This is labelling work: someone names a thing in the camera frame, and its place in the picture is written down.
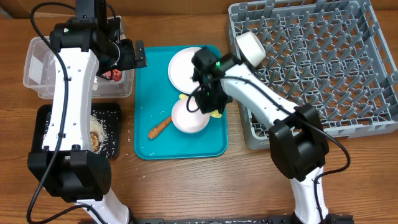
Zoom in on yellow plastic spoon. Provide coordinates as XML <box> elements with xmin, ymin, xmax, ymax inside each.
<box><xmin>178</xmin><ymin>93</ymin><xmax>222</xmax><ymax>119</ymax></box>

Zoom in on teal serving tray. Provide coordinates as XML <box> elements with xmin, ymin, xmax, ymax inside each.
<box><xmin>134</xmin><ymin>45</ymin><xmax>228</xmax><ymax>160</ymax></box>

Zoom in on brown food scraps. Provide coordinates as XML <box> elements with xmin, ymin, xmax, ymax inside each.
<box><xmin>90</xmin><ymin>131</ymin><xmax>100</xmax><ymax>152</ymax></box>

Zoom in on small pink bowl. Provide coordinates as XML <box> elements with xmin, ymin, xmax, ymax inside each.
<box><xmin>171</xmin><ymin>98</ymin><xmax>210</xmax><ymax>134</ymax></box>

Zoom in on black plastic tray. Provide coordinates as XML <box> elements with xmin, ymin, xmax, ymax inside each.
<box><xmin>31</xmin><ymin>103</ymin><xmax>121</xmax><ymax>159</ymax></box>

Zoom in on white rice bowl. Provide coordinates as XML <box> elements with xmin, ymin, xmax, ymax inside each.
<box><xmin>236</xmin><ymin>32</ymin><xmax>266</xmax><ymax>67</ymax></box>

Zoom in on large pink plate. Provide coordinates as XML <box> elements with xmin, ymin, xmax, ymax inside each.
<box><xmin>168</xmin><ymin>47</ymin><xmax>201</xmax><ymax>94</ymax></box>

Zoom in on red snack wrapper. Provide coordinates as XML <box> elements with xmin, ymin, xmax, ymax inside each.
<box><xmin>103</xmin><ymin>69</ymin><xmax>122</xmax><ymax>82</ymax></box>

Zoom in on orange carrot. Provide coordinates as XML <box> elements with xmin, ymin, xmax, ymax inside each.
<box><xmin>148</xmin><ymin>116</ymin><xmax>172</xmax><ymax>139</ymax></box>

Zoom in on white rice pile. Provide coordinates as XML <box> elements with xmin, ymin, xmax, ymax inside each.
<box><xmin>90</xmin><ymin>114</ymin><xmax>116</xmax><ymax>158</ymax></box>

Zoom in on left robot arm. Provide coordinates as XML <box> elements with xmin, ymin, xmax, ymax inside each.
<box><xmin>27</xmin><ymin>1</ymin><xmax>147</xmax><ymax>223</ymax></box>

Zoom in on grey dishwasher rack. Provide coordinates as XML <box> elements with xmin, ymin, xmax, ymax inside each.
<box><xmin>228</xmin><ymin>0</ymin><xmax>397</xmax><ymax>138</ymax></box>

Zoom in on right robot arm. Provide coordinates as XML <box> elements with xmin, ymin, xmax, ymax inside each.
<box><xmin>191</xmin><ymin>49</ymin><xmax>329</xmax><ymax>223</ymax></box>

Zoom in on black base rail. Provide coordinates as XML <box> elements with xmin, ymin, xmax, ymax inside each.
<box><xmin>130</xmin><ymin>214</ymin><xmax>355</xmax><ymax>224</ymax></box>

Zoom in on clear plastic bin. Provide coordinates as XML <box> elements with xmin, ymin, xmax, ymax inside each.
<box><xmin>23</xmin><ymin>37</ymin><xmax>135</xmax><ymax>99</ymax></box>

